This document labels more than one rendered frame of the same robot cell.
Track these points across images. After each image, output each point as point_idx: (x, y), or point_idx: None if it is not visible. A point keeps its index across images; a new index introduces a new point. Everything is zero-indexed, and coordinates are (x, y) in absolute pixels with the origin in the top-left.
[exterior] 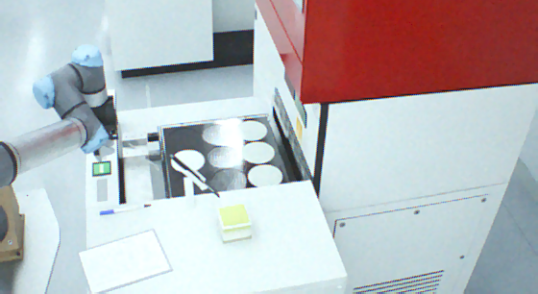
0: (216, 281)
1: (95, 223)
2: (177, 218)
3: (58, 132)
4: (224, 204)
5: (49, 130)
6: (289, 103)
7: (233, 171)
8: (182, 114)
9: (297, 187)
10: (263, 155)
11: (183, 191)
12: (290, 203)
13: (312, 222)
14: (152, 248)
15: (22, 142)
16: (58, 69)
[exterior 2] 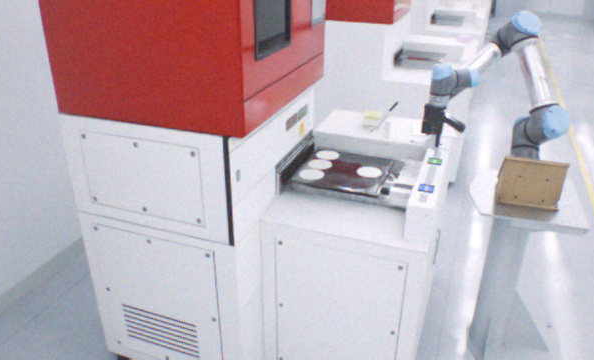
0: (391, 119)
1: (445, 143)
2: (397, 135)
3: (463, 65)
4: (368, 134)
5: (467, 62)
6: (292, 136)
7: (344, 161)
8: (343, 226)
9: (324, 130)
10: (318, 162)
11: (382, 161)
12: (334, 127)
13: (331, 121)
14: (416, 130)
15: (480, 51)
16: (462, 70)
